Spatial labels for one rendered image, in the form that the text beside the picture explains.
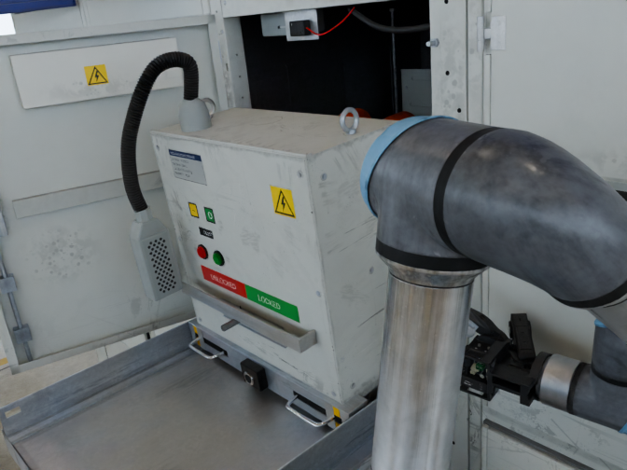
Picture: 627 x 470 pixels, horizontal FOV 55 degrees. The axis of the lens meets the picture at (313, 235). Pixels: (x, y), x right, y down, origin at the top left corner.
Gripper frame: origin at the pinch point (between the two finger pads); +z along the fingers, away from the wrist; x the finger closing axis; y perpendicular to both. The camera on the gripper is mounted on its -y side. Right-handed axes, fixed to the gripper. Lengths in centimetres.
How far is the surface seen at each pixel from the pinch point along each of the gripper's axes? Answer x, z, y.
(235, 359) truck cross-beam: 17.7, 45.5, 7.9
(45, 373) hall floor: 109, 232, -11
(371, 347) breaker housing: 6.5, 12.0, 1.5
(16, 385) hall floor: 108, 234, 3
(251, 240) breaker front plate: -14.2, 32.4, 7.8
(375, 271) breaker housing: -7.7, 12.0, -1.9
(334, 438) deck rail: 15.4, 10.2, 16.7
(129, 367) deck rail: 19, 66, 22
